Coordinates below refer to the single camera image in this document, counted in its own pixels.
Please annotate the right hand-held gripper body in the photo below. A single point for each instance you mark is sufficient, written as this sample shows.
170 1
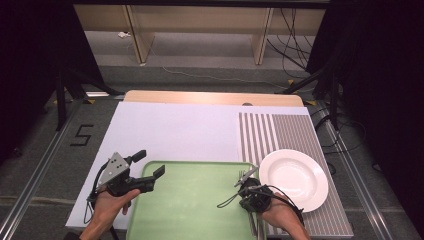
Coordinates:
256 200

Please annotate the person's right hand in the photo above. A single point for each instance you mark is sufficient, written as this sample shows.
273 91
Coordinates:
281 213

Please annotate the aluminium floor rail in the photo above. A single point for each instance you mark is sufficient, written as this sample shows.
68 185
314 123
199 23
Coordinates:
366 196
36 180

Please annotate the grey striped placemat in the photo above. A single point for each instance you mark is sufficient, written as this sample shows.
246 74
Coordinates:
293 130

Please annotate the white board sheet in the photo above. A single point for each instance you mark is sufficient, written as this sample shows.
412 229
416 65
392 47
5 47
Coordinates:
173 133

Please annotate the person's left hand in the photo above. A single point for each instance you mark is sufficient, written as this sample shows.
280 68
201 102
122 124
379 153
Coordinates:
108 206

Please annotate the white plug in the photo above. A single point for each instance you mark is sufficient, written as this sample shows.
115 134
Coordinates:
124 34

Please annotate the silver fork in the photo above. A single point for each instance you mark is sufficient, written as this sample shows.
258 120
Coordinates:
247 176

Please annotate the black metal stand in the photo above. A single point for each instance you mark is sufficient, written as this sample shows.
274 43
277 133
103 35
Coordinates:
333 96
61 100

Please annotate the white round plate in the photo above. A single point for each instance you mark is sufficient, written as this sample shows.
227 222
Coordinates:
293 180

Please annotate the green plastic tray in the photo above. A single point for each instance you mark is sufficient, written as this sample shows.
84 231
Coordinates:
196 203

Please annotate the light wooden shelf unit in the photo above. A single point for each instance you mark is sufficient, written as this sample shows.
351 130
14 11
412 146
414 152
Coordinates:
200 20

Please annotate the black curtain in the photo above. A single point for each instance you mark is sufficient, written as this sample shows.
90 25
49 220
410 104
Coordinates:
30 66
383 83

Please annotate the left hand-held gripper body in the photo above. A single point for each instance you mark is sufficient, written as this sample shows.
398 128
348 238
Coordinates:
115 170

